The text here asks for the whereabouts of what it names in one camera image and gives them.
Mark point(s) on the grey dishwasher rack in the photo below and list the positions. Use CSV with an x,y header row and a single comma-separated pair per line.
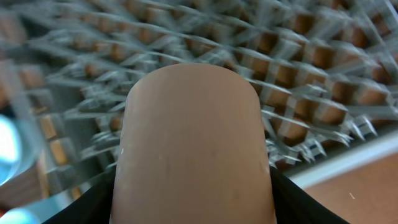
x,y
325,73

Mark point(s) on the light blue plastic cup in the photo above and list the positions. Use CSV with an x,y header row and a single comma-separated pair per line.
x,y
19,179

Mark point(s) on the pink plastic cup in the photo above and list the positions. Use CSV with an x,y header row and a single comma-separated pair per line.
x,y
192,150

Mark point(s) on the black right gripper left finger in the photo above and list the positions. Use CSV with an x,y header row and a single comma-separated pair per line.
x,y
93,207

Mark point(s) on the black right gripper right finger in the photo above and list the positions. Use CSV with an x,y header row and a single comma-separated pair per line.
x,y
294,206

